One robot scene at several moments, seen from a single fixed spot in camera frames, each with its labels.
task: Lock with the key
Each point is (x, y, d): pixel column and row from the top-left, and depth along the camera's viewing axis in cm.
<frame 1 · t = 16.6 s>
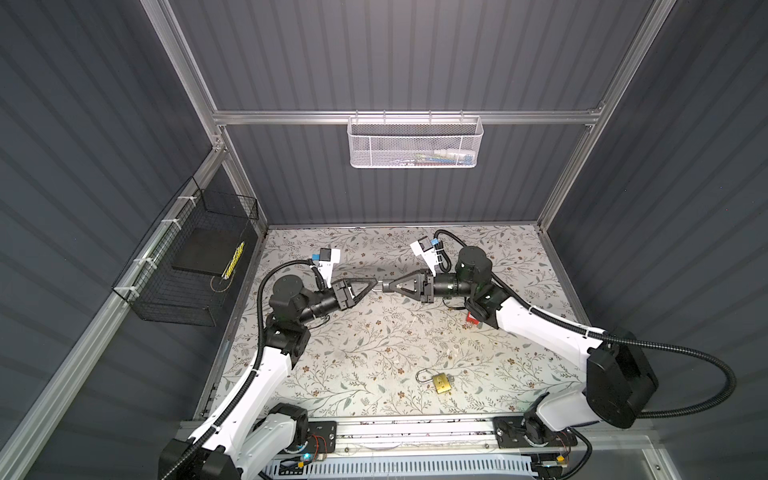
left hand: (377, 285, 67), fingers open
right hand: (394, 292, 68), fingers closed
brass padlock: (440, 381, 82), point 2 cm above the table

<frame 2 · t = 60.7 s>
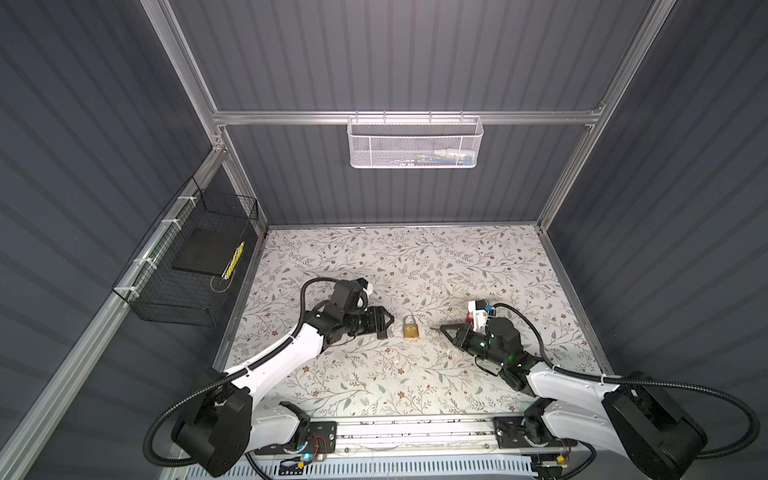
left hand: (387, 319, 82), fingers open
right hand: (443, 331, 83), fingers closed
brass padlock: (410, 330, 93), on the table

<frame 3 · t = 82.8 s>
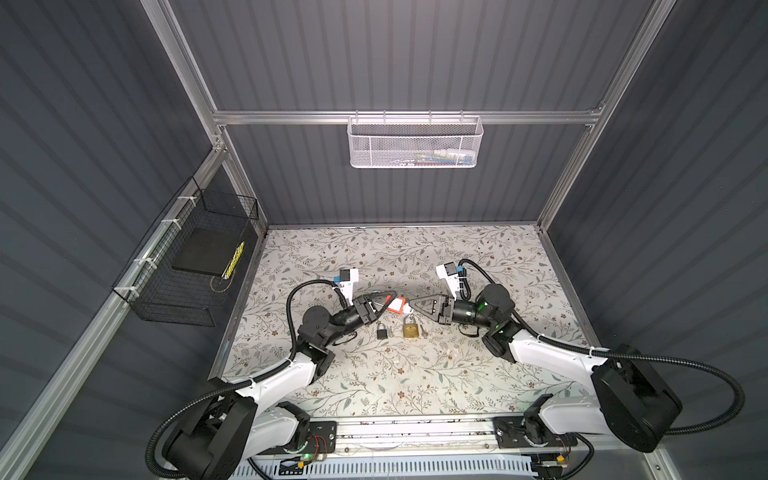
left hand: (397, 298, 69), fingers closed
right hand: (414, 312, 70), fingers closed
small black padlock: (382, 334, 93), on the table
red safety padlock: (397, 305, 71), point 26 cm above the table
the other named things where they were.

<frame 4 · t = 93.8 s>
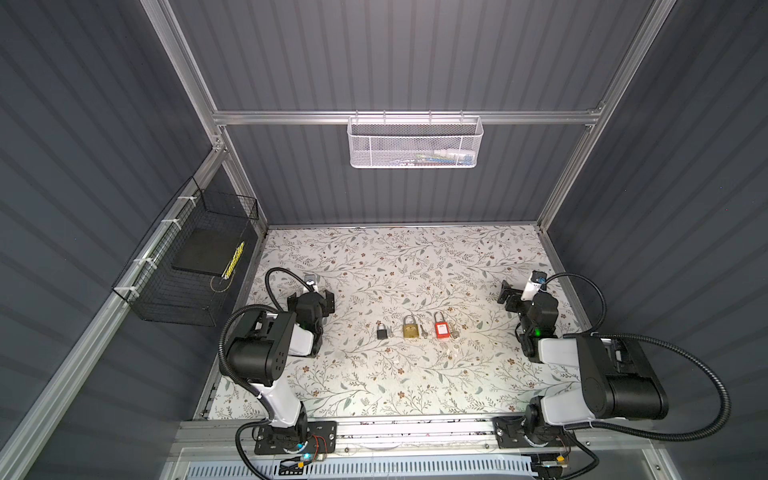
left hand: (309, 293, 96), fingers open
right hand: (524, 285, 91), fingers open
red safety padlock: (441, 328, 93), point 2 cm above the table
the other named things where they were.

